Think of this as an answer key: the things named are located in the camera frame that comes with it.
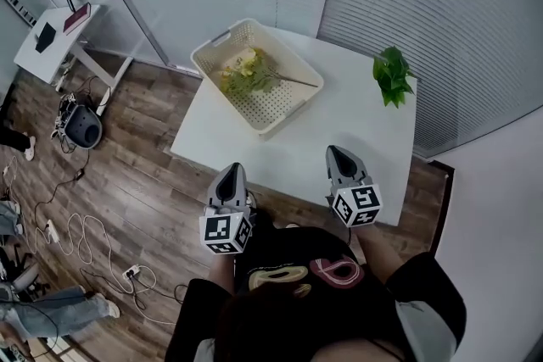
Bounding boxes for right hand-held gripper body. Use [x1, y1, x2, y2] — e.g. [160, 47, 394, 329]
[324, 144, 384, 229]

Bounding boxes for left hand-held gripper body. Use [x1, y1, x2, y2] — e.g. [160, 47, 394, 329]
[199, 162, 256, 256]

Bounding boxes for white perforated plastic basket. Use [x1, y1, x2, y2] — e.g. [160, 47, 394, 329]
[189, 17, 326, 136]

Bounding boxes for yellow flowers with green leaves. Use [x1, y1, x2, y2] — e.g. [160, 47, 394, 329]
[217, 46, 320, 97]

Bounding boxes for person's left forearm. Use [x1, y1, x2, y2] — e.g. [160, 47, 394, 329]
[206, 252, 237, 297]

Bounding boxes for person's right forearm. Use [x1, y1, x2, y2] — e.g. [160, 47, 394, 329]
[354, 224, 409, 286]

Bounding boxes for person's black printed t-shirt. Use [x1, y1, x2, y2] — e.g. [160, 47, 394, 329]
[164, 220, 468, 362]

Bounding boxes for green leafy plant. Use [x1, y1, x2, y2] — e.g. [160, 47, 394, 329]
[372, 45, 419, 109]

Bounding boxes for white window blinds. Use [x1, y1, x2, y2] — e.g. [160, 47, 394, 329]
[316, 0, 543, 159]

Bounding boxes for black office chair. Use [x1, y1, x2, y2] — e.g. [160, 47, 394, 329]
[0, 243, 51, 304]

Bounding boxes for white side table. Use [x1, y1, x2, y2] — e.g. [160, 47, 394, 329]
[13, 3, 135, 116]

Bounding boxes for dark red book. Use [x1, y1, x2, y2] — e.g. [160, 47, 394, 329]
[63, 2, 93, 36]

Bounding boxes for black flat square object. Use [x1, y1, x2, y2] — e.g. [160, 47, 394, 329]
[34, 21, 58, 54]

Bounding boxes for long white cable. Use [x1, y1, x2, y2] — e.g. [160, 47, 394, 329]
[25, 212, 177, 326]

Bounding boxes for black cable with adapter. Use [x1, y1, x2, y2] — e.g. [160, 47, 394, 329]
[32, 146, 92, 228]

